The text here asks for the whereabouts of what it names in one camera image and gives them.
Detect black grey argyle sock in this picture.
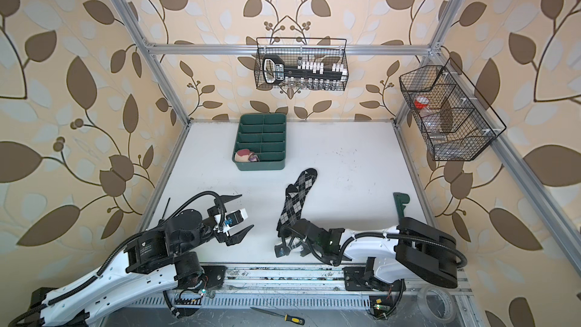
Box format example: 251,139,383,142
277,168,318,238

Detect black socket set rail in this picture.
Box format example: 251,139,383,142
257,54,349,87

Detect red lidded container in basket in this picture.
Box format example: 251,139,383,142
414,96,430,111

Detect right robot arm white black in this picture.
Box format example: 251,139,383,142
275,217,468,292

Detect green plastic divided tray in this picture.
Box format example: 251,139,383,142
231,113,287,171

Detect green pipe wrench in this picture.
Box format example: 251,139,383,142
393,192,410,221

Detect aluminium front rail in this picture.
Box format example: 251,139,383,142
96,264,486,326

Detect black wire basket right wall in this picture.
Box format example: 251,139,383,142
399,58,507,161

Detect clear tape roll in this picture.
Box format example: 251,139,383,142
417,286,457,324

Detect yellow black handled screwdriver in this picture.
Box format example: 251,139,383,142
251,307,306,325

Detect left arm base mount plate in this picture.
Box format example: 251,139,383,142
177,265,227,292

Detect black wire basket back wall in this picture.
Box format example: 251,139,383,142
254,36,350,92

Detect black wire basket wall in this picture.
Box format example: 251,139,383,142
254,36,350,92
399,58,507,161

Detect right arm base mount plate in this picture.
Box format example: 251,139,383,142
343,266,406,293

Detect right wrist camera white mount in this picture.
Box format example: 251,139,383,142
274,244,291,258

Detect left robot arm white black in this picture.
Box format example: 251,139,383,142
9,191,251,326

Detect beige sock maroon purple stripes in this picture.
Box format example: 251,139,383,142
234,148,260,163

